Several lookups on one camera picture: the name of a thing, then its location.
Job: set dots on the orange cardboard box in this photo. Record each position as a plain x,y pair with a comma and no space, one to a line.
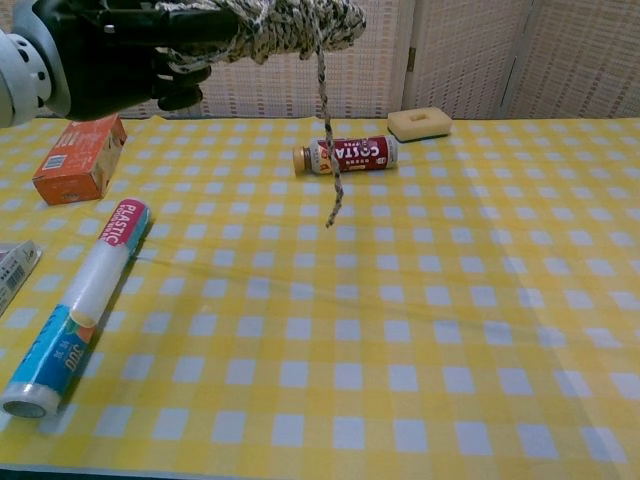
75,160

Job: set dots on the yellow sponge with hole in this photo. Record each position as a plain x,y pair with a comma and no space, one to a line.
420,125

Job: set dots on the yellow white checkered tablecloth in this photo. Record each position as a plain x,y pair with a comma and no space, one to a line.
375,300

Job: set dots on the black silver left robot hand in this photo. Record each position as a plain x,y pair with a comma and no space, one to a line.
100,60

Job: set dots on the plastic food wrap roll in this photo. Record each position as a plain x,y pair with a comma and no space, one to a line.
90,285

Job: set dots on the red Costa coffee bottle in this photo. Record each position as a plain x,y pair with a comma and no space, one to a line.
360,152

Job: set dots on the woven bamboo folding screen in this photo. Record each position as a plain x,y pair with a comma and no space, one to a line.
475,50

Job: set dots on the floral pink toothpaste box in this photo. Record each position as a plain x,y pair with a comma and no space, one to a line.
15,272

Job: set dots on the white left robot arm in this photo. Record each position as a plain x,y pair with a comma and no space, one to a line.
17,85

